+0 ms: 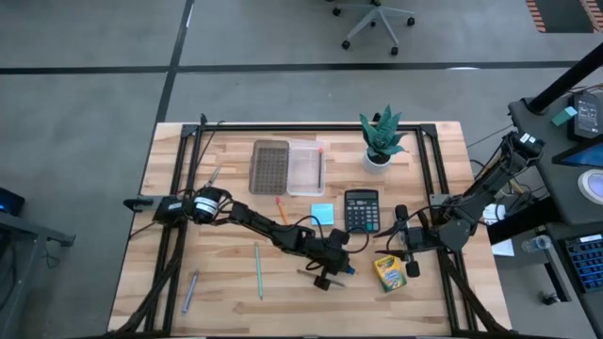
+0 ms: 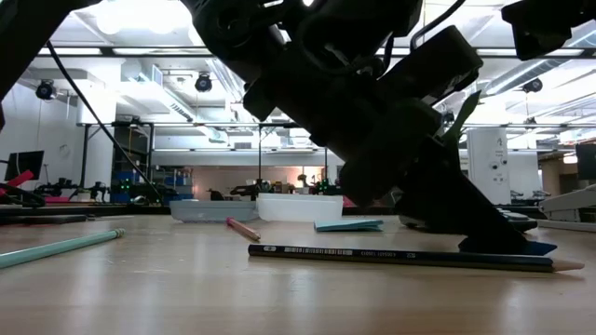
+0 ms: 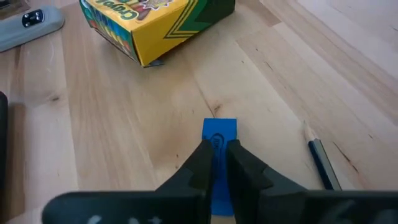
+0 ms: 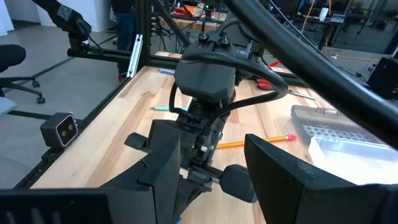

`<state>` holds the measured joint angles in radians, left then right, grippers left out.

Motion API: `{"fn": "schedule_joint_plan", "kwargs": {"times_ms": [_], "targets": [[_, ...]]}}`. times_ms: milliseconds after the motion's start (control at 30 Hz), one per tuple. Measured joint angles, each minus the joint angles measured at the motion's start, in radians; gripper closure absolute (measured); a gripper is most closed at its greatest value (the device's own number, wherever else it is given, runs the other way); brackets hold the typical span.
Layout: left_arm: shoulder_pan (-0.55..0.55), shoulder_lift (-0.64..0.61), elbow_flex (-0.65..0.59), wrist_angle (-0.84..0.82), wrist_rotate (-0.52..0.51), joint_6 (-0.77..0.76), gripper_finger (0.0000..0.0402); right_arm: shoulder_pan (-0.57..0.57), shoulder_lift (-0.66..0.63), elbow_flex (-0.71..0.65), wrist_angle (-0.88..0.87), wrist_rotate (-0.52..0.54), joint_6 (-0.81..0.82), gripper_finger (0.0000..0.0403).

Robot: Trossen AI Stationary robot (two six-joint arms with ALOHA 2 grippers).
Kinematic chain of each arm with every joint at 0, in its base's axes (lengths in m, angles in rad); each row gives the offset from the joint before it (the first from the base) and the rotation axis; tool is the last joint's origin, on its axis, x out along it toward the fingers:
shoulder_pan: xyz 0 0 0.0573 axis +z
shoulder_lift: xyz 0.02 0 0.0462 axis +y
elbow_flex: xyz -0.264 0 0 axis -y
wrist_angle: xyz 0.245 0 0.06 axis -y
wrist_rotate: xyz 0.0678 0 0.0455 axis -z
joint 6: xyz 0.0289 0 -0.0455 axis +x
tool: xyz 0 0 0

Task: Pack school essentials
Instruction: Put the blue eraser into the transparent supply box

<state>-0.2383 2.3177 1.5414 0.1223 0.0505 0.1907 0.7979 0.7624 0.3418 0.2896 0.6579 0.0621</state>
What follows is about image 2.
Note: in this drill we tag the blue eraser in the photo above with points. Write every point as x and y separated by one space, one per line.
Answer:
540 248

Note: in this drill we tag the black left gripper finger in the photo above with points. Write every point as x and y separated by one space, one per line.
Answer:
456 200

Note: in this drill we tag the teal pencil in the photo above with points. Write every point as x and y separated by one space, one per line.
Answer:
56 248

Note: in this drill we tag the black shelf rack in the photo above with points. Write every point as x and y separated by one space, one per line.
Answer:
131 160

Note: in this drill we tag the black ceiling camera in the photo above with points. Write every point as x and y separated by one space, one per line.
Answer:
203 83
532 85
45 89

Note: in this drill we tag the grey translucent pencil case base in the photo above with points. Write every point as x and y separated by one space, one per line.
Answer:
212 210

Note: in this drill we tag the green artificial plant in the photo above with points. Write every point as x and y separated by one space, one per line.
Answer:
463 114

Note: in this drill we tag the white pillar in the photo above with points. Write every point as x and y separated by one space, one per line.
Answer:
489 167

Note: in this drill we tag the light blue sticky notes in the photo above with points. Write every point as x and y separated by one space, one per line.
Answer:
349 225

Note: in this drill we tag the clear plastic case lid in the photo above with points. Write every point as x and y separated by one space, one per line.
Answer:
298 208

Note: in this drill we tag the black aluminium table frame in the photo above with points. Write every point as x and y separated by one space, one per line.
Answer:
46 210

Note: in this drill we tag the black overhead frame beam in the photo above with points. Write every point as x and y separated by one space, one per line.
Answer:
107 51

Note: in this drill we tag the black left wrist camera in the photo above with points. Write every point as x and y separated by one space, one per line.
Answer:
442 65

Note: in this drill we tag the orange pencil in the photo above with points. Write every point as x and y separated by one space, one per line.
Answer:
243 229

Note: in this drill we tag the black calculator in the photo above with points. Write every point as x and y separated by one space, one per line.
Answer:
519 221

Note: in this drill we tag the black monitor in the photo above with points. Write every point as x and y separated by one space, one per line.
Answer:
586 162
24 165

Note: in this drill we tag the dark blue pencil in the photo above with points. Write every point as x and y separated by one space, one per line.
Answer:
410 257

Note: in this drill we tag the grey stapler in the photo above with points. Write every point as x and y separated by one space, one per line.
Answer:
568 205

